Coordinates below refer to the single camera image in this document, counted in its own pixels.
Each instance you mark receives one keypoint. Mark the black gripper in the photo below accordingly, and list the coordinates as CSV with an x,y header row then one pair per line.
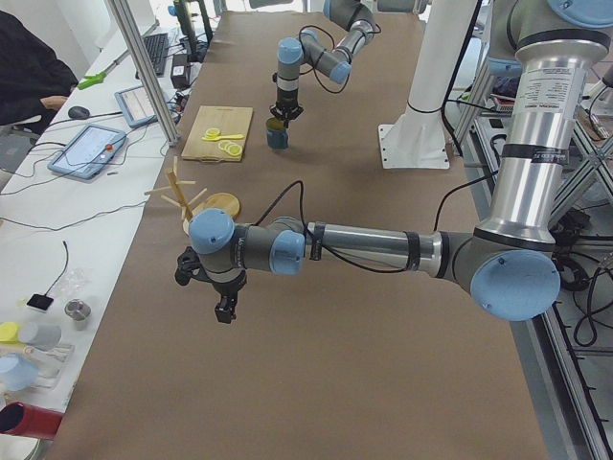
x,y
287,98
226,289

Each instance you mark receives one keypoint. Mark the dark blue mug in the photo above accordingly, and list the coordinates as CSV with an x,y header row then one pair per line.
x,y
276,134

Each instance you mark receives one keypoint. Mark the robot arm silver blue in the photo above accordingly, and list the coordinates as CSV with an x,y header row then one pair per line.
x,y
305,48
505,264

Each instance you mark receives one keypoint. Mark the wooden cup storage rack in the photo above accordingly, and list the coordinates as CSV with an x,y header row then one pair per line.
x,y
174,194

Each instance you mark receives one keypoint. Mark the grey plastic cup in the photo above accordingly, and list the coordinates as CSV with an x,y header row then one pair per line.
x,y
44,337

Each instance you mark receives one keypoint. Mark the yellow plastic cup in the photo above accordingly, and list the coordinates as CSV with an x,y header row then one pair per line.
x,y
9,332

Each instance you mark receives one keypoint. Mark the light blue plastic cup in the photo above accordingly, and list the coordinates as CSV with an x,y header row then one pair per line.
x,y
17,372

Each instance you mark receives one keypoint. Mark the yellow plastic knife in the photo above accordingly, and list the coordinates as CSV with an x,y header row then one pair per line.
x,y
222,137

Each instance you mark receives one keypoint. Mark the lemon slice front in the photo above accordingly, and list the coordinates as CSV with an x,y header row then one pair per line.
x,y
233,149

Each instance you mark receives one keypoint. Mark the wooden cutting board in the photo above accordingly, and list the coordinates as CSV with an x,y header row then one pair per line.
x,y
230,120

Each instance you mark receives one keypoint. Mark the black power adapter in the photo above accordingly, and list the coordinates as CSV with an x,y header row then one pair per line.
x,y
180,74

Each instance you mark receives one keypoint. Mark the steel canister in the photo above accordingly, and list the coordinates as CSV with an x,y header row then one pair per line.
x,y
79,312

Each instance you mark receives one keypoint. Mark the black keyboard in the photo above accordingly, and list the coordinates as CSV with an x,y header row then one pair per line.
x,y
157,46

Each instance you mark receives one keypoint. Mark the teach pendant tablet far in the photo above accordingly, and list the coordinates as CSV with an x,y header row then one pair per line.
x,y
136,107

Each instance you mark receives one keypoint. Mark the teach pendant tablet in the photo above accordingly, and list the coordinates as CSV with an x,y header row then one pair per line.
x,y
88,152
136,107

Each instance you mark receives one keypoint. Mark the clear plastic bag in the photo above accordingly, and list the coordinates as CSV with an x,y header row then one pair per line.
x,y
73,283

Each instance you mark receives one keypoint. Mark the small black box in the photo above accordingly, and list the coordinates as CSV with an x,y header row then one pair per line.
x,y
40,302

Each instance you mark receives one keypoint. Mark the teach pendant tablet near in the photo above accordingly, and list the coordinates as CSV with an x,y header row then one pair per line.
x,y
88,152

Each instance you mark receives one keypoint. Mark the black computer mouse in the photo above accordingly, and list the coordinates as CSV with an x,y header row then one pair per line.
x,y
78,112

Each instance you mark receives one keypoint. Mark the red thermos bottle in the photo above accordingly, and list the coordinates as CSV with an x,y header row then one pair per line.
x,y
22,419

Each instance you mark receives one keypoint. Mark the person in black clothes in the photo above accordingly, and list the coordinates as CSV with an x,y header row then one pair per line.
x,y
34,82

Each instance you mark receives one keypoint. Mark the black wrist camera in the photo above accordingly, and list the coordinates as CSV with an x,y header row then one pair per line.
x,y
189,268

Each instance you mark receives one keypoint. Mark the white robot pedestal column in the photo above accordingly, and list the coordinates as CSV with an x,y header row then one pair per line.
x,y
447,26

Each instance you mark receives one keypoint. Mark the aluminium frame post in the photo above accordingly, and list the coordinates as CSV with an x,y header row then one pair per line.
x,y
135,45

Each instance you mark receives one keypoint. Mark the green handled tool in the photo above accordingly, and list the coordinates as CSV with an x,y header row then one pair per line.
x,y
90,80

